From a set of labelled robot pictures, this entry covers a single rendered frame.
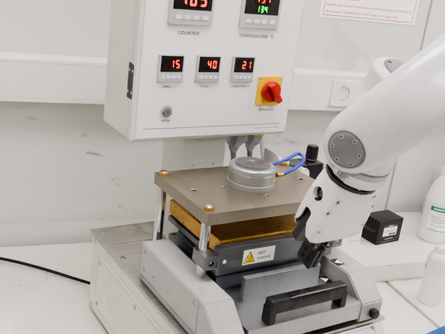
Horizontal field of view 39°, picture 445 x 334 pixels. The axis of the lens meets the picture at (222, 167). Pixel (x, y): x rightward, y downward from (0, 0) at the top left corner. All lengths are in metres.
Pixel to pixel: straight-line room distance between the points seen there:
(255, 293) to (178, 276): 0.12
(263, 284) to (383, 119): 0.40
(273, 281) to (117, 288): 0.32
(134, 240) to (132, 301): 0.15
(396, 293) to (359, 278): 0.52
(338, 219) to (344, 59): 0.91
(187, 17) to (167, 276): 0.42
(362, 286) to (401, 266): 0.58
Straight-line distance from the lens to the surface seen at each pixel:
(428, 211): 1.79
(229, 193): 1.01
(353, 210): 0.88
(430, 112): 0.70
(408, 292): 1.62
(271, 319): 0.94
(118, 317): 1.20
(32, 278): 1.46
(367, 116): 0.71
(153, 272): 1.05
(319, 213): 0.86
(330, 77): 1.66
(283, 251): 1.03
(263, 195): 1.02
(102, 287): 1.26
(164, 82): 1.07
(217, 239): 0.97
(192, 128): 1.12
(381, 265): 1.61
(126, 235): 1.25
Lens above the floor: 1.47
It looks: 19 degrees down
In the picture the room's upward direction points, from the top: 7 degrees clockwise
